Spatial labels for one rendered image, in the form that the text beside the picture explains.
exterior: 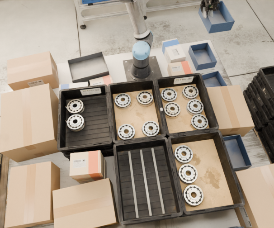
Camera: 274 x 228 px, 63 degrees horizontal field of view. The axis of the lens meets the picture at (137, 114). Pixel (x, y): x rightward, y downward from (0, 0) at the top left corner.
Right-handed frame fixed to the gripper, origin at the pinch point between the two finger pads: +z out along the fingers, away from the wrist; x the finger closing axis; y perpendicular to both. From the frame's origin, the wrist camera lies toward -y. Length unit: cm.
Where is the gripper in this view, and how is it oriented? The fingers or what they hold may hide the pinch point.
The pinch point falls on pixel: (205, 15)
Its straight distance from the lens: 158.8
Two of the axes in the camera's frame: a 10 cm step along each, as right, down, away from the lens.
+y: 1.7, 8.7, -4.6
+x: 9.8, -2.0, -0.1
